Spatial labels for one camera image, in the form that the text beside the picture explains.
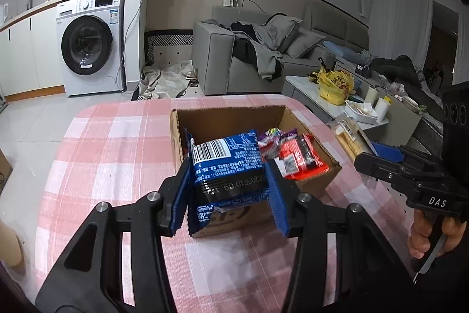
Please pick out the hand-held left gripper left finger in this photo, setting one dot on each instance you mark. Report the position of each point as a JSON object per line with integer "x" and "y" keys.
{"x": 179, "y": 203}

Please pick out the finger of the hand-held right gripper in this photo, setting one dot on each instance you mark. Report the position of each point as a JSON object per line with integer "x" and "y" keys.
{"x": 381, "y": 170}
{"x": 388, "y": 151}

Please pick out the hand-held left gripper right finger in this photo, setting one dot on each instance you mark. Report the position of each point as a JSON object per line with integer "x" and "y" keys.
{"x": 278, "y": 199}

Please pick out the clear pastry packet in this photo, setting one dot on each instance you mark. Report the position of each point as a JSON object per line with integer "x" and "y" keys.
{"x": 348, "y": 137}

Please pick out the large red snack packet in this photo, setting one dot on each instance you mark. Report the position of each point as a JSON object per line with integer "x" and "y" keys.
{"x": 304, "y": 161}

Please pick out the blue cookie packet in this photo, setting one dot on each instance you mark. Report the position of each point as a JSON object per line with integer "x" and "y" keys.
{"x": 231, "y": 170}

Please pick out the purple snack packet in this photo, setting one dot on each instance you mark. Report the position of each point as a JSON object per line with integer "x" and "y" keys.
{"x": 273, "y": 140}

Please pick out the brown cardboard box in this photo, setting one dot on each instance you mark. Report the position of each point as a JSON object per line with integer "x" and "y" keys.
{"x": 227, "y": 122}

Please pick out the person's right hand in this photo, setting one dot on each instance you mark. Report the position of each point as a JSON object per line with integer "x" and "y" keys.
{"x": 420, "y": 232}

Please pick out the white bottle with yellow cap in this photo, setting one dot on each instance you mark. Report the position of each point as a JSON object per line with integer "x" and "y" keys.
{"x": 383, "y": 107}

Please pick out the white tray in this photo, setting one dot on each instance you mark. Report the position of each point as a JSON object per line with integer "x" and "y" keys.
{"x": 361, "y": 113}

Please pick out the white paper roll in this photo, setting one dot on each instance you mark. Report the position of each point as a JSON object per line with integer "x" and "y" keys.
{"x": 371, "y": 96}

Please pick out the dark jacket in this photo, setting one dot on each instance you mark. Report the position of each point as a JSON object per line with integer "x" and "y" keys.
{"x": 399, "y": 73}

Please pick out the pink plaid tablecloth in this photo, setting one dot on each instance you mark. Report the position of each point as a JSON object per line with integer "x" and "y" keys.
{"x": 110, "y": 159}

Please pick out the yellow plastic bag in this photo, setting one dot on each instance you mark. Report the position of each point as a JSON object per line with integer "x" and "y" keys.
{"x": 333, "y": 87}

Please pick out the white coffee table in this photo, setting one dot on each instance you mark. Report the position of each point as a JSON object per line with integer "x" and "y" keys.
{"x": 304, "y": 89}

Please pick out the blue pillow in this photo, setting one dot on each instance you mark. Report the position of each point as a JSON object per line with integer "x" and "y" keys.
{"x": 344, "y": 52}

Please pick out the white cloth on floor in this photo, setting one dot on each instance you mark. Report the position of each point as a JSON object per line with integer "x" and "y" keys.
{"x": 168, "y": 80}

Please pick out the white curtain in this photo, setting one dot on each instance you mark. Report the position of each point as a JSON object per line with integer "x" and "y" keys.
{"x": 399, "y": 16}

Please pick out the grey cushion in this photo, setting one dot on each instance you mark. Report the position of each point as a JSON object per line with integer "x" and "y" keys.
{"x": 306, "y": 41}

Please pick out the grey sofa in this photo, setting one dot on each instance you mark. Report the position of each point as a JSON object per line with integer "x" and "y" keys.
{"x": 216, "y": 56}

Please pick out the grey clothes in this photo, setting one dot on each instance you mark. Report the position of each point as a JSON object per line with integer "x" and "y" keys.
{"x": 271, "y": 41}

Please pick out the black clothes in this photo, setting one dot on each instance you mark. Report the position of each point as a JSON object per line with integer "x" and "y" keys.
{"x": 243, "y": 45}

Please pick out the black and white patterned mat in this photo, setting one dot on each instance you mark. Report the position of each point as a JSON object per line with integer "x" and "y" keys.
{"x": 168, "y": 45}

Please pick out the beige round object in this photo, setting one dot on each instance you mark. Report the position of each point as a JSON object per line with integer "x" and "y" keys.
{"x": 10, "y": 243}

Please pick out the cardboard box on floor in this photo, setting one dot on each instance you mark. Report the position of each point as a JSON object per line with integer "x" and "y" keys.
{"x": 4, "y": 172}

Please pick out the white washing machine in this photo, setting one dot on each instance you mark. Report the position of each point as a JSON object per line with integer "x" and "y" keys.
{"x": 88, "y": 41}

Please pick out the white kitchen cabinet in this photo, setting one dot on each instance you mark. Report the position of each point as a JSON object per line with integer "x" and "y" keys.
{"x": 29, "y": 52}

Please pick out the white kettle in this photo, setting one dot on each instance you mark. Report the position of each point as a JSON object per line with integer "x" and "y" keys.
{"x": 3, "y": 13}

